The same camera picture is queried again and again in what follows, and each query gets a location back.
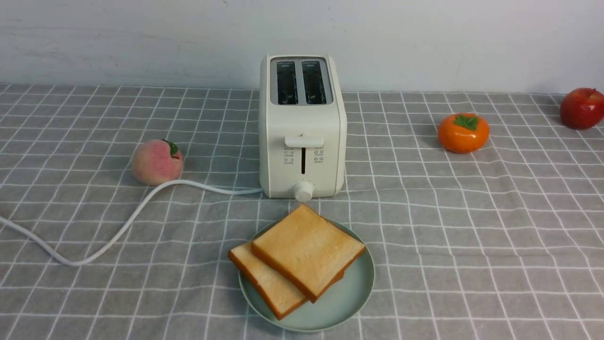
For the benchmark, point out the toasted bread slice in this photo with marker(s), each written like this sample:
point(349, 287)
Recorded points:
point(279, 293)
point(307, 250)

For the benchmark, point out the cream white toaster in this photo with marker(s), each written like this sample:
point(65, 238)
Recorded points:
point(302, 127)

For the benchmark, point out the light green round plate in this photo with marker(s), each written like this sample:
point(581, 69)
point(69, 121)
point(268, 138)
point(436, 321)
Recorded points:
point(340, 302)

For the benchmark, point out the pink peach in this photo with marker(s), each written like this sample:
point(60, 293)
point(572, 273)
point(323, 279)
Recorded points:
point(156, 162)

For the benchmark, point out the orange persimmon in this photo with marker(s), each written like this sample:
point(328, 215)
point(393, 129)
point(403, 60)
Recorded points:
point(463, 132)

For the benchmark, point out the grey checked tablecloth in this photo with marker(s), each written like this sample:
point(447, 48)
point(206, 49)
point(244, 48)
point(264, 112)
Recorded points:
point(504, 243)

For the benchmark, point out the red apple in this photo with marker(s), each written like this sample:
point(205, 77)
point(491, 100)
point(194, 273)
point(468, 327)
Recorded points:
point(582, 108)

